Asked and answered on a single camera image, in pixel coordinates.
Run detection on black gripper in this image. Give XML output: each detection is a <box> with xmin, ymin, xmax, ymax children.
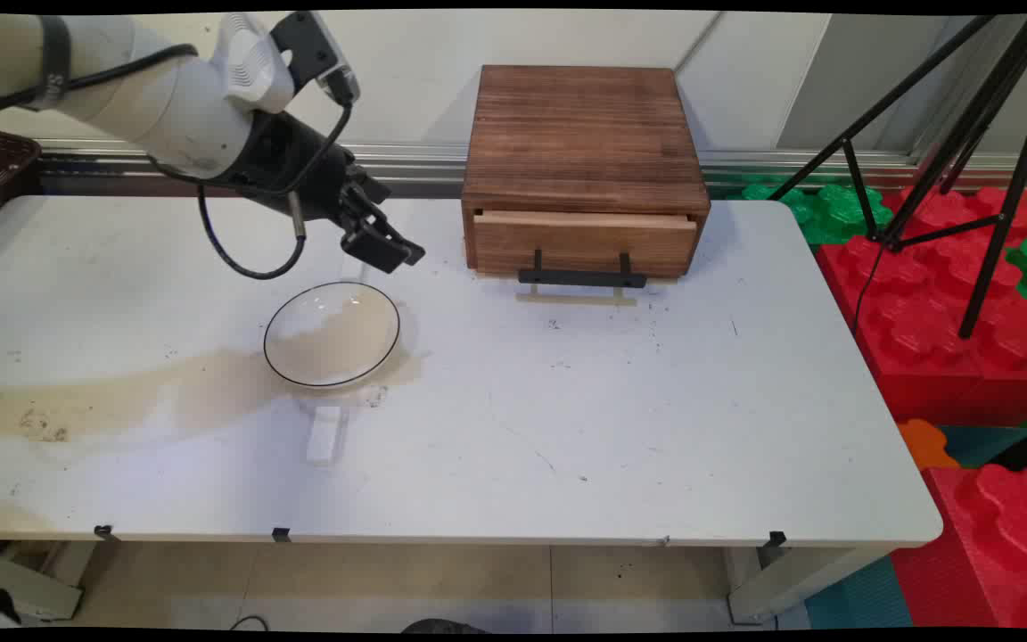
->
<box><xmin>232</xmin><ymin>114</ymin><xmax>427</xmax><ymax>275</ymax></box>

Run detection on black bar drawer handle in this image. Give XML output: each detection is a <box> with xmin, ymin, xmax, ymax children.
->
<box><xmin>518</xmin><ymin>251</ymin><xmax>648</xmax><ymax>289</ymax></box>

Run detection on clear glass bowl black rim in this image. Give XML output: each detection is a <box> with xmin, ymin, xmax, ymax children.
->
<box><xmin>263</xmin><ymin>282</ymin><xmax>402</xmax><ymax>390</ymax></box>

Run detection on wooden cabinet door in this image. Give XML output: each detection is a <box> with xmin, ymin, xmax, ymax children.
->
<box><xmin>472</xmin><ymin>210</ymin><xmax>699</xmax><ymax>278</ymax></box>

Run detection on dark wooden drawer cabinet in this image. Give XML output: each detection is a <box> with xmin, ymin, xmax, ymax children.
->
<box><xmin>462</xmin><ymin>64</ymin><xmax>712</xmax><ymax>279</ymax></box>

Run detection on large green foam block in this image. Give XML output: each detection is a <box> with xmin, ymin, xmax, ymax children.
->
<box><xmin>740</xmin><ymin>182</ymin><xmax>894</xmax><ymax>247</ymax></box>

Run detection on white table leg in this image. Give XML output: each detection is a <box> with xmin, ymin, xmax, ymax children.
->
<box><xmin>0</xmin><ymin>542</ymin><xmax>97</xmax><ymax>622</ymax></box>
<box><xmin>726</xmin><ymin>544</ymin><xmax>891</xmax><ymax>626</ymax></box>

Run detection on large red foam block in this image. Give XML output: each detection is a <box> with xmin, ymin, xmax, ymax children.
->
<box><xmin>815</xmin><ymin>235</ymin><xmax>1027</xmax><ymax>425</ymax></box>

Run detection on orange foam piece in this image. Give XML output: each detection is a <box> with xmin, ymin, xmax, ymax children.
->
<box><xmin>896</xmin><ymin>418</ymin><xmax>961</xmax><ymax>473</ymax></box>

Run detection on black tripod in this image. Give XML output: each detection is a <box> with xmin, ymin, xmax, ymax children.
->
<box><xmin>767</xmin><ymin>12</ymin><xmax>1027</xmax><ymax>341</ymax></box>

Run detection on black looping camera cable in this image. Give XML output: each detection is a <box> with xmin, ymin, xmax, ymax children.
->
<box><xmin>197</xmin><ymin>85</ymin><xmax>359</xmax><ymax>281</ymax></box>

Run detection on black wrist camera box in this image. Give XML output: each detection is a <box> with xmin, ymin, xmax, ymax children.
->
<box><xmin>269</xmin><ymin>11</ymin><xmax>361</xmax><ymax>108</ymax></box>

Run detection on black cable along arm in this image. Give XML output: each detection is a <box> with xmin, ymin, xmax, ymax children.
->
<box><xmin>0</xmin><ymin>45</ymin><xmax>202</xmax><ymax>122</ymax></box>

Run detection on black strap on arm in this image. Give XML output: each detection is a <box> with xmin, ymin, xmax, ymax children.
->
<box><xmin>36</xmin><ymin>15</ymin><xmax>74</xmax><ymax>111</ymax></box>

